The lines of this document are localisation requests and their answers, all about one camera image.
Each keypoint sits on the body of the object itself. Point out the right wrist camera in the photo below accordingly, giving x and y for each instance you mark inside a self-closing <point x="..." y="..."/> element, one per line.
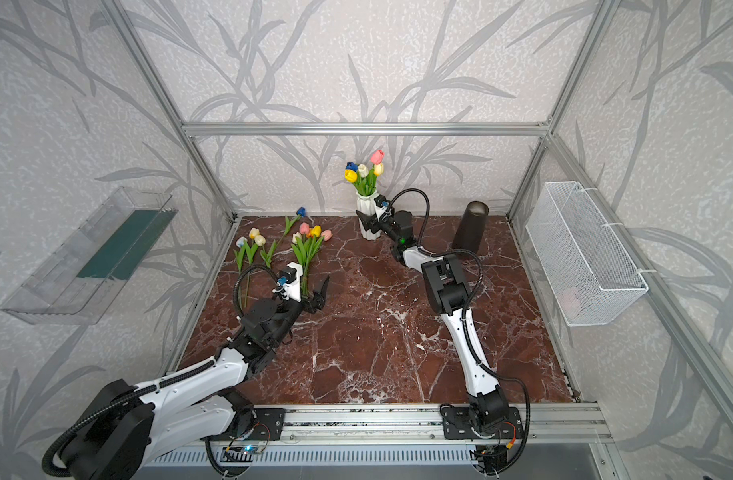
<point x="382" y="207"/>

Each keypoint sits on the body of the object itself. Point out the bright yellow tulip flower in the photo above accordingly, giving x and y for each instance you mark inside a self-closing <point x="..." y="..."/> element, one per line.
<point x="357" y="180"/>

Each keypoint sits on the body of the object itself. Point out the pink tulip flower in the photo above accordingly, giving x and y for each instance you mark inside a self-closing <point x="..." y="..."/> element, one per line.
<point x="376" y="158"/>

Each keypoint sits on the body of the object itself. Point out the white wire mesh basket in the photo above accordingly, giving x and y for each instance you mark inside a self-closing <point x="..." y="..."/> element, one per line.
<point x="591" y="275"/>

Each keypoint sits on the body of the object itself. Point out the light blue tulip flower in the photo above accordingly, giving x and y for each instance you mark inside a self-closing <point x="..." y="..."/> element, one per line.
<point x="240" y="255"/>

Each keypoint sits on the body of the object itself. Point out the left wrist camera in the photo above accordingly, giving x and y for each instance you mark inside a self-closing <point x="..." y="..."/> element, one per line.
<point x="289" y="283"/>

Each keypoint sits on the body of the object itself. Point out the white orange tulip flower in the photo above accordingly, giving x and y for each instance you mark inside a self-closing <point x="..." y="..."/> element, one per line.
<point x="249" y="245"/>

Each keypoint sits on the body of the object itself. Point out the black cylindrical vase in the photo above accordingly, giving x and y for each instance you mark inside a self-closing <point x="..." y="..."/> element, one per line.
<point x="469" y="234"/>

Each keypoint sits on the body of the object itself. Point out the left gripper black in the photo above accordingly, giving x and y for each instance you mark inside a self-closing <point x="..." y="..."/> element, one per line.
<point x="307" y="300"/>

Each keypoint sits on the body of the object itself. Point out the aluminium frame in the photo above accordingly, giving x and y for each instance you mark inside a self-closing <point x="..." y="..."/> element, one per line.
<point x="684" y="334"/>

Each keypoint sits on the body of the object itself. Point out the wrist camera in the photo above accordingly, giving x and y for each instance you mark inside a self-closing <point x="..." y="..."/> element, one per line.
<point x="382" y="207"/>
<point x="289" y="283"/>

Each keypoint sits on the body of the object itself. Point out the tulip bouquet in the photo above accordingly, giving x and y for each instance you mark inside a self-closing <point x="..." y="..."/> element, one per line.
<point x="305" y="245"/>

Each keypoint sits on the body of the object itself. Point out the clear plastic wall tray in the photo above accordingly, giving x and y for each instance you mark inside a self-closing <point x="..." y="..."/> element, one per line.
<point x="78" y="282"/>

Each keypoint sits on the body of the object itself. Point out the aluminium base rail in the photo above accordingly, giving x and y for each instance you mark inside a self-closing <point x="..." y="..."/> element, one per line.
<point x="403" y="424"/>

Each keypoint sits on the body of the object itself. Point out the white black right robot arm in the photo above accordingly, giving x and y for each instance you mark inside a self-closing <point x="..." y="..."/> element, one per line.
<point x="450" y="296"/>

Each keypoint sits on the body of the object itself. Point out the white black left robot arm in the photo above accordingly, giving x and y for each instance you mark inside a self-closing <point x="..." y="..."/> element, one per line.
<point x="127" y="426"/>

